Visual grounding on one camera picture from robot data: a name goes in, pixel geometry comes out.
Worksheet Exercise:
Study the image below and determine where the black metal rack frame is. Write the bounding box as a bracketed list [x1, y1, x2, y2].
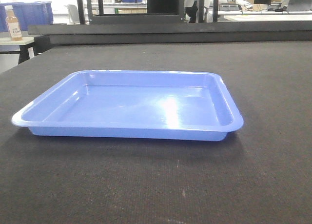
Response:
[67, 0, 221, 24]

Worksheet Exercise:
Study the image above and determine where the blue plastic tray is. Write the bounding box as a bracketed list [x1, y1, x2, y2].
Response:
[11, 70, 244, 142]

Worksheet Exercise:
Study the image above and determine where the grey side table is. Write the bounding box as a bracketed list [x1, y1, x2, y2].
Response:
[0, 37, 39, 64]

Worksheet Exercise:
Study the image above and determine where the orange juice bottle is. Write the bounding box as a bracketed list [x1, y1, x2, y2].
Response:
[5, 5, 23, 41]

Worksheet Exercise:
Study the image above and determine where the blue storage crate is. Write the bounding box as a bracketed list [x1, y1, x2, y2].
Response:
[0, 1, 53, 32]

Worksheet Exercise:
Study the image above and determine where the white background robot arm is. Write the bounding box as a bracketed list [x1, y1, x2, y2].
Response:
[218, 0, 253, 10]

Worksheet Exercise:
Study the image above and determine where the white background work table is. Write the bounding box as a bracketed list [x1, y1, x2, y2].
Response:
[218, 10, 312, 22]

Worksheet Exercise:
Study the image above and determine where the grey laptop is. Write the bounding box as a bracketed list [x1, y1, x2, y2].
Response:
[286, 0, 312, 11]

